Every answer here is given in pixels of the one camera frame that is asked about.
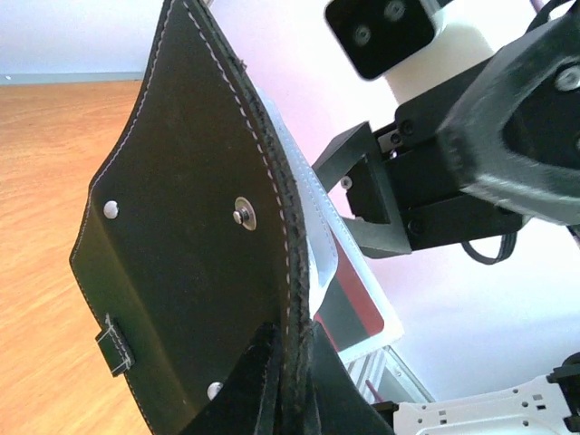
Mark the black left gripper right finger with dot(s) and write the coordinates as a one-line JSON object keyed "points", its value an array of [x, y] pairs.
{"points": [[336, 406]]}

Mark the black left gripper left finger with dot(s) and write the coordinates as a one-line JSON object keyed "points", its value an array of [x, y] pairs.
{"points": [[246, 404]]}

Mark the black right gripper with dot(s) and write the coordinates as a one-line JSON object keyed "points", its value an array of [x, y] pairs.
{"points": [[511, 139]]}

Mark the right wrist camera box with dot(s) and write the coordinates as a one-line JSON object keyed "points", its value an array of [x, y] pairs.
{"points": [[413, 45]]}

